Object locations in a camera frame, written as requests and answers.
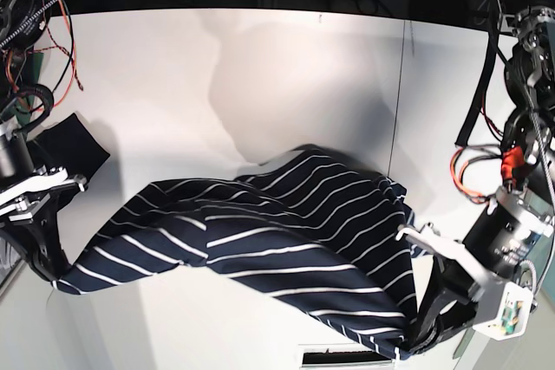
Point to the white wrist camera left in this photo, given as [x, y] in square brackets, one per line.
[503, 311]

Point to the black garment on table edge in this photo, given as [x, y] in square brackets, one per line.
[70, 145]

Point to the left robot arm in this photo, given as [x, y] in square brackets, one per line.
[521, 211]

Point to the navy white striped t-shirt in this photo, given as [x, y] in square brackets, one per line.
[306, 228]

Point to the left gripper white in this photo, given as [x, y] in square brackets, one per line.
[447, 308]

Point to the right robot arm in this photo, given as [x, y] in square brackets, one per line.
[23, 22]

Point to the green board at left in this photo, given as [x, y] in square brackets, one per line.
[25, 73]

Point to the white slotted vent frame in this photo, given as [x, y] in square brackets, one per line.
[346, 356]

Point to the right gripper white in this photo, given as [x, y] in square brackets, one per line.
[29, 220]

